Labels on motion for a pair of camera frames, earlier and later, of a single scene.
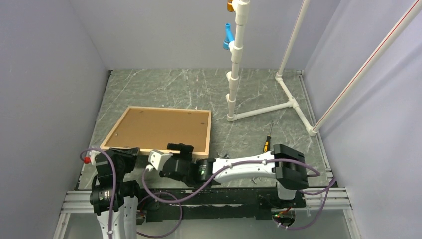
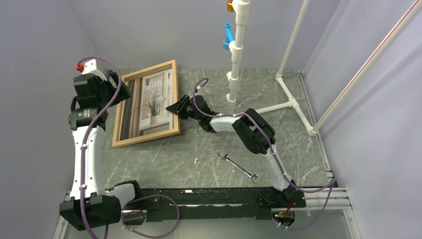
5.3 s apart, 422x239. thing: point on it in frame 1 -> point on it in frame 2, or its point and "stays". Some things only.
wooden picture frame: x=149 y=128 -> x=144 y=116
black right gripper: x=186 y=151 -> x=179 y=107
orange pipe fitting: x=230 y=7 stays
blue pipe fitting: x=229 y=37 stays
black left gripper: x=130 y=159 -> x=114 y=76
